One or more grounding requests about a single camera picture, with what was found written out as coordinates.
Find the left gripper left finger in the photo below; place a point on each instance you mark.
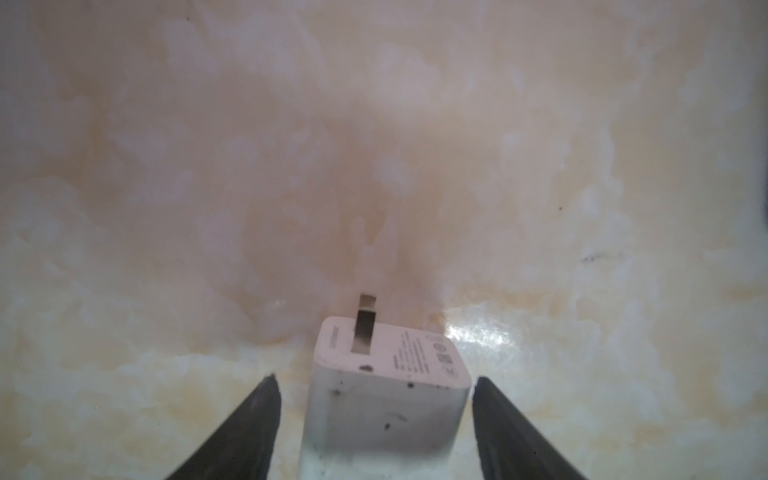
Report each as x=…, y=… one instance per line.
x=241, y=448

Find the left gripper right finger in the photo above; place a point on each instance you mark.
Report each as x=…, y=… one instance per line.
x=509, y=446

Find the white plug adapter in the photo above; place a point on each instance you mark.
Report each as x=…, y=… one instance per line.
x=384, y=401

